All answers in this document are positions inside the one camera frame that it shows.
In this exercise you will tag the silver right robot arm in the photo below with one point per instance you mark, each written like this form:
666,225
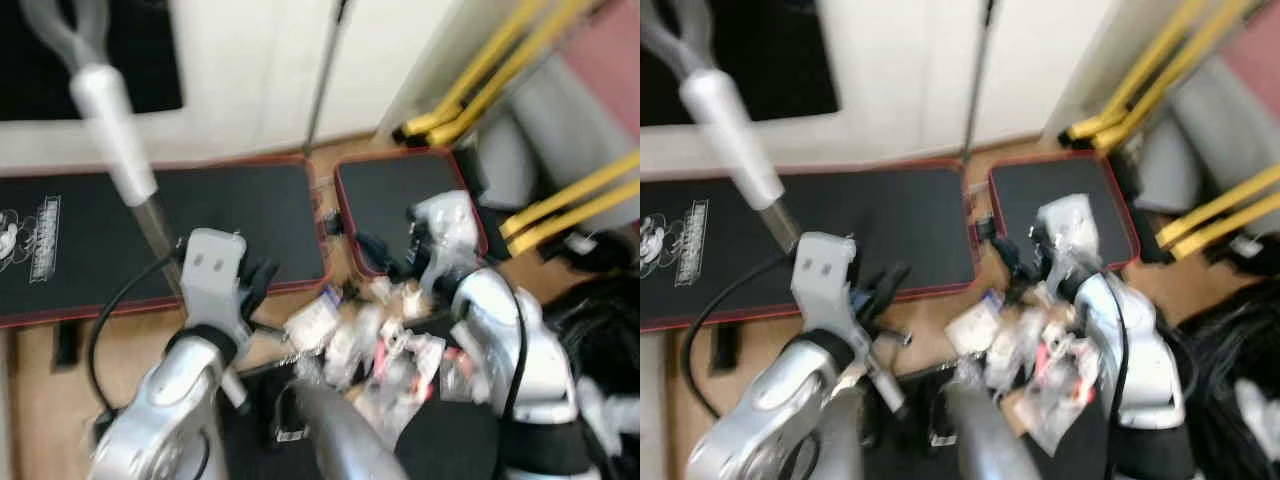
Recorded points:
500,330
1135,340

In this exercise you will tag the long black bench pad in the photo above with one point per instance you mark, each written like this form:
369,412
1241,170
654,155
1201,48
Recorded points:
900,230
230,220

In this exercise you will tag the white paper wrapper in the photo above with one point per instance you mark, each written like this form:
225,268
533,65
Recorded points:
972,328
315,322

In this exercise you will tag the short black bench pad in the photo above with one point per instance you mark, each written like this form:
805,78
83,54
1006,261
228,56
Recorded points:
390,195
1040,190

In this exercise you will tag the clear plastic wrapper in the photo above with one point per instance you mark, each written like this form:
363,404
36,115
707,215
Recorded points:
1050,400
400,390

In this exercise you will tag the grey right robot leg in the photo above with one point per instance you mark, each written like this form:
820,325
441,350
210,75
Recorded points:
350,440
990,440

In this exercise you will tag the grey metal stand pole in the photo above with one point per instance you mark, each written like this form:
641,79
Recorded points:
324,80
978,80

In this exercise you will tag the grey foam mat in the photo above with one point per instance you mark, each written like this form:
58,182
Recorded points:
1215,120
560,130

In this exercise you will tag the black flat panel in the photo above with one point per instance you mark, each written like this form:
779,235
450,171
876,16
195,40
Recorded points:
150,60
790,60

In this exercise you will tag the pink foam mat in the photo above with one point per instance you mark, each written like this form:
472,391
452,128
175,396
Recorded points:
1260,50
615,60

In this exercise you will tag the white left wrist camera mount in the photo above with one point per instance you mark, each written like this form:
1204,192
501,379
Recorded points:
825,285
212,285

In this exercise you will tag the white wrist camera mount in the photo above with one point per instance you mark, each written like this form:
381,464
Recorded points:
825,285
450,235
1070,235
212,285

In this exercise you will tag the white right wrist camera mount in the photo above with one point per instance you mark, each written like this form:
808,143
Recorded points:
1070,235
450,235

